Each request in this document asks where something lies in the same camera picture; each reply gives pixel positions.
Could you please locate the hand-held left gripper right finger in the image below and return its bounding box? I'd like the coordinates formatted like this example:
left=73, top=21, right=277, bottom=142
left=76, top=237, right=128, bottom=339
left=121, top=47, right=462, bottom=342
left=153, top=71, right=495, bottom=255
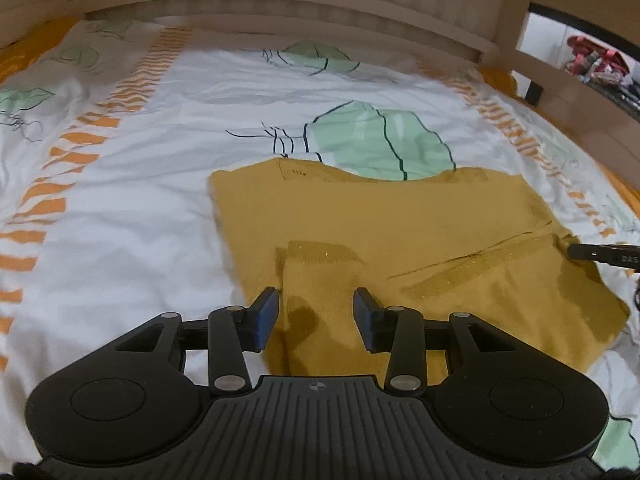
left=352, top=286, right=541, bottom=396

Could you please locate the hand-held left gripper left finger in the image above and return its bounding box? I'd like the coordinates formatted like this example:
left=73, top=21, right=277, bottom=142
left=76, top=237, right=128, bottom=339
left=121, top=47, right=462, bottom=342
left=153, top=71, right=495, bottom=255
left=95, top=286, right=281, bottom=396

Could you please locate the wooden bed frame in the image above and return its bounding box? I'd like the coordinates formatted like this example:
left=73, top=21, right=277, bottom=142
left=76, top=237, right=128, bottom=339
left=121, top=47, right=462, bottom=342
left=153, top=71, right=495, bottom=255
left=0, top=0, right=640, bottom=181

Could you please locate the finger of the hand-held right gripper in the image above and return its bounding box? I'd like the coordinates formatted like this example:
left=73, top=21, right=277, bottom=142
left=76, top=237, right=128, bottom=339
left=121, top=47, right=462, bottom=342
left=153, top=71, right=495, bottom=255
left=570, top=242, right=640, bottom=267

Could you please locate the mustard yellow knit sweater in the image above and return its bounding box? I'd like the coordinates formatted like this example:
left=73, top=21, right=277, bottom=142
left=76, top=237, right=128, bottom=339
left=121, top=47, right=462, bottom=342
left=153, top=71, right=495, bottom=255
left=207, top=157, right=631, bottom=381

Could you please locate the white leaf-print duvet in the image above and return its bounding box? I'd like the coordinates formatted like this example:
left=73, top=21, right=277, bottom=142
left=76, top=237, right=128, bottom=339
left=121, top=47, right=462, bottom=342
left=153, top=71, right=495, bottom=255
left=0, top=17, right=640, bottom=471

